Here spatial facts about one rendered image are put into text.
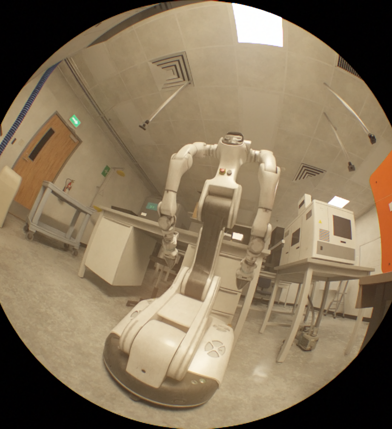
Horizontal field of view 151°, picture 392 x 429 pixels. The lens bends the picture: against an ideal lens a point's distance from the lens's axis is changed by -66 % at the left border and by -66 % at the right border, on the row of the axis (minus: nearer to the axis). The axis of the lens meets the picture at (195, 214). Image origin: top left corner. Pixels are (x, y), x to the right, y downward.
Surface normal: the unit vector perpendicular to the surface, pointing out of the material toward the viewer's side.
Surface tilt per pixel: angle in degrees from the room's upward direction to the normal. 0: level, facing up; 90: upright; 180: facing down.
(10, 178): 85
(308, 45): 180
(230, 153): 129
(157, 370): 90
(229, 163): 116
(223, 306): 90
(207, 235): 110
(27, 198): 90
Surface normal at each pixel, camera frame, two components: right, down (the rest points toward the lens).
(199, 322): 0.18, -0.98
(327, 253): -0.19, -0.40
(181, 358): 0.00, -0.80
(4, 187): 0.92, 0.26
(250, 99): -0.30, 0.89
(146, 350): -0.13, -0.65
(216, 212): -0.29, -0.06
